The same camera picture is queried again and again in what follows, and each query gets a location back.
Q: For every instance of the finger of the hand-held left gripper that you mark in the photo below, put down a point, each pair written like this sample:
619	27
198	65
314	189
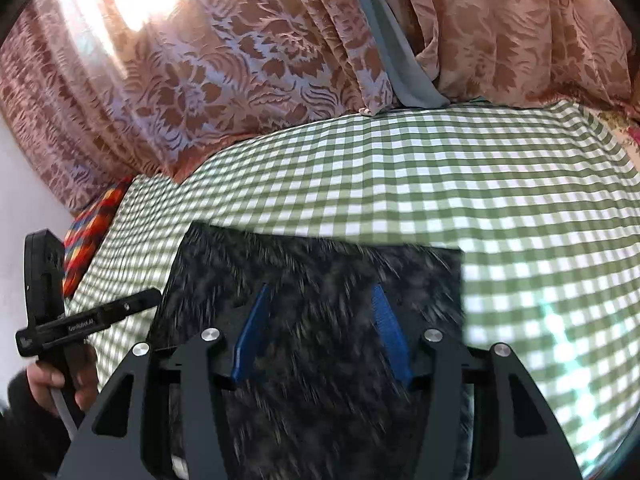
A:
132	304

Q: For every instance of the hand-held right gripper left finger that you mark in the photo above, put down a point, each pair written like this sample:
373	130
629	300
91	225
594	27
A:
250	335

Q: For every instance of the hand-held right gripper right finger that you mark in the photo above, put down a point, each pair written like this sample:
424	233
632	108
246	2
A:
392	337

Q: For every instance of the dark patterned pants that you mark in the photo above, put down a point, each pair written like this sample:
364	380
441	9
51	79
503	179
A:
320	280

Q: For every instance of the person's left forearm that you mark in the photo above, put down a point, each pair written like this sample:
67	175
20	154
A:
30	425

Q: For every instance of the person's left hand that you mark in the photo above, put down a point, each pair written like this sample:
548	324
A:
85	380

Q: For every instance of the red striped colourful cloth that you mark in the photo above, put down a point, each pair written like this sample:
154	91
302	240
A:
85	240

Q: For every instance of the green checked bedsheet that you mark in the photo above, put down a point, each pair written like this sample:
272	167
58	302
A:
400	175

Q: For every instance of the grey curtain strip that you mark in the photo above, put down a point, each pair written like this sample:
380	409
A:
400	60

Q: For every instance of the floral cushion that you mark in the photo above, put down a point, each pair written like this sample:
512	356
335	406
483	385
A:
625	135

